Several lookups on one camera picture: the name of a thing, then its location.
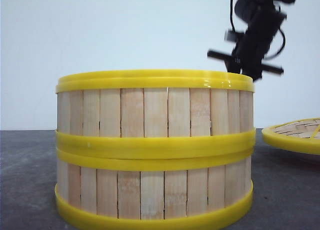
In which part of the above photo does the woven bamboo steamer lid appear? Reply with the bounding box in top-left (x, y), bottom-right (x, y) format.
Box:
top-left (261, 117), bottom-right (320, 156)

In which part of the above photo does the bamboo steamer drawer bottom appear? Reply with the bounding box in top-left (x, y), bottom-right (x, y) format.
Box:
top-left (55, 147), bottom-right (253, 230)

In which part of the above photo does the bamboo steamer drawer carried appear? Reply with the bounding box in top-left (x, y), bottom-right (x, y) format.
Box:
top-left (56, 70), bottom-right (256, 165)

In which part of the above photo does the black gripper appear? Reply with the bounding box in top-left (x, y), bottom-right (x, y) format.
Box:
top-left (207, 7), bottom-right (287, 81)

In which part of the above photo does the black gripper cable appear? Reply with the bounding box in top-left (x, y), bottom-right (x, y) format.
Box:
top-left (229, 0), bottom-right (237, 33)

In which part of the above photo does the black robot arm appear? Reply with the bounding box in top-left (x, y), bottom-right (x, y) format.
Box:
top-left (207, 0), bottom-right (296, 81)

